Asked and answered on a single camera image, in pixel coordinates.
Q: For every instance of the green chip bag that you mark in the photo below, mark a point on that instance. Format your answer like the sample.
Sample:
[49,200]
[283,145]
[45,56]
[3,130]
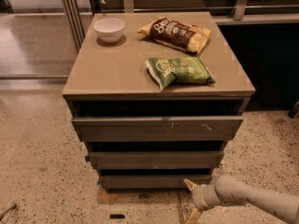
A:
[189,70]

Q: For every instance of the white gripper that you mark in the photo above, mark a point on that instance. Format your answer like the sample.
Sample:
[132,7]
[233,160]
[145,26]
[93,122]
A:
[199,197]

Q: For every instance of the brown chip bag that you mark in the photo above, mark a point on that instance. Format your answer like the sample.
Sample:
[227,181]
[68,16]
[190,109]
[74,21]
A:
[176,34]

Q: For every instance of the metal railing frame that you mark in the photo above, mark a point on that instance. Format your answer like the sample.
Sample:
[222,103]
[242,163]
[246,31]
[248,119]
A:
[226,12]

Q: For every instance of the metal rod on floor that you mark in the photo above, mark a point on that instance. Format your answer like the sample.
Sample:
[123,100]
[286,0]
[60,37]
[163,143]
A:
[13,206]

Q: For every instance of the white ceramic bowl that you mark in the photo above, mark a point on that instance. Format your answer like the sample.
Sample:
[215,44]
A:
[109,30]

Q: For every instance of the black tape floor marker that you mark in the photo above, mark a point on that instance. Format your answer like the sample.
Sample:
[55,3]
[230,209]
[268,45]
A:
[117,216]

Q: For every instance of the grey drawer cabinet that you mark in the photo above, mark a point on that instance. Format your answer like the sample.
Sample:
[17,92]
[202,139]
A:
[112,81]

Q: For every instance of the dark object at right edge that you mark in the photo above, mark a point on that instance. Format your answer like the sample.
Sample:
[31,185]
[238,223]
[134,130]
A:
[294,112]

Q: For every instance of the grey drawer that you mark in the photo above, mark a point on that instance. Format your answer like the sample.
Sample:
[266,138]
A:
[156,160]
[150,181]
[153,129]

